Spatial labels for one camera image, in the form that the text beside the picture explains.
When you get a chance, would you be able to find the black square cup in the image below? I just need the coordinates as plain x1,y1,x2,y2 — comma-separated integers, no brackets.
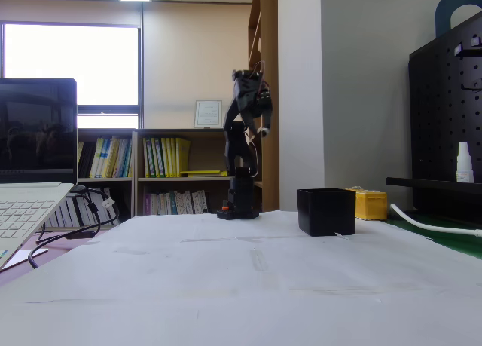
296,188,357,237

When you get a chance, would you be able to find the yellow cardboard box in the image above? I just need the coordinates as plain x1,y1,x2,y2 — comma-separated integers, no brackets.
345,186,389,222

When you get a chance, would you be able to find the framed white certificate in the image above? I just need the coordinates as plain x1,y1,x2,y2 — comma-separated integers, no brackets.
194,100,224,130

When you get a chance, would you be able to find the tall brown bookcase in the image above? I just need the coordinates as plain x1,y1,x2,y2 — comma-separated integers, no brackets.
247,0,280,213

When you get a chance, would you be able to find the flat lying yellow book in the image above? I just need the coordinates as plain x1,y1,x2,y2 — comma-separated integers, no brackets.
179,169,223,179

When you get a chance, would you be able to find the thick yellow book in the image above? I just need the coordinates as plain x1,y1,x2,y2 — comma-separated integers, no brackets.
175,137,191,179

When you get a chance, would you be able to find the thin yellow book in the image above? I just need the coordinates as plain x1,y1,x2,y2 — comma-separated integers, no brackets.
170,137,178,179
160,137,169,179
165,137,174,179

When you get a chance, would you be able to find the brown low bookcase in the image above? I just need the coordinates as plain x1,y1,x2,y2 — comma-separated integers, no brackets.
133,127,245,217
76,128,137,230

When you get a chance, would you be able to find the green white book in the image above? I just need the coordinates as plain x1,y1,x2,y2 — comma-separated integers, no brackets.
142,137,154,179
155,137,164,179
150,137,159,179

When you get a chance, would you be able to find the blue white book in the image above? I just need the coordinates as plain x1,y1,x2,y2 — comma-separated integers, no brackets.
100,136,114,179

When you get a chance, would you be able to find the yellow white book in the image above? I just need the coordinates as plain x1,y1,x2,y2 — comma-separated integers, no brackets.
90,136,105,179

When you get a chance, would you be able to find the black book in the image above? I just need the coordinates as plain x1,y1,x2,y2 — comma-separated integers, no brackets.
81,140,98,179

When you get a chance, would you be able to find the black pegboard stand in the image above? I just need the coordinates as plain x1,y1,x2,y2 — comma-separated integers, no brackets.
385,9,482,222

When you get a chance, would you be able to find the white taped paper cover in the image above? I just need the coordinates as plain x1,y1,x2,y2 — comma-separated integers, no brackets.
0,209,482,346

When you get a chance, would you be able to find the dark framed window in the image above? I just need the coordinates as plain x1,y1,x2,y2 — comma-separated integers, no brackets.
0,20,145,130

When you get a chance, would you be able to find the white plastic bottle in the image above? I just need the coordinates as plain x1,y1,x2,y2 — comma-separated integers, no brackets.
456,141,476,184

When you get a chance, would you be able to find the dark teal arch sign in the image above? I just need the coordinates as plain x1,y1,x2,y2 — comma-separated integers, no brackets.
435,0,482,38

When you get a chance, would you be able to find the green desk mat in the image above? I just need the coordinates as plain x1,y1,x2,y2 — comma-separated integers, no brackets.
383,210,482,262

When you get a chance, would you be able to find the white laptop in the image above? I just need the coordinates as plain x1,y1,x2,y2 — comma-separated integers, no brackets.
0,77,78,272

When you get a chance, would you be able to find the white paper card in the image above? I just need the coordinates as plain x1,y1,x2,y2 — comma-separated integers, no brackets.
5,248,50,268

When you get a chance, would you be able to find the red white servo cable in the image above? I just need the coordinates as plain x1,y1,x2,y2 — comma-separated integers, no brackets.
244,60,269,173

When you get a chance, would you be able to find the white power cable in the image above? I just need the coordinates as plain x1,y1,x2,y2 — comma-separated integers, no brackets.
389,202,482,239

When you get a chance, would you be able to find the thick black cable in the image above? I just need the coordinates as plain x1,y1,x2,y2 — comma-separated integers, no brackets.
36,187,122,246
28,189,102,271

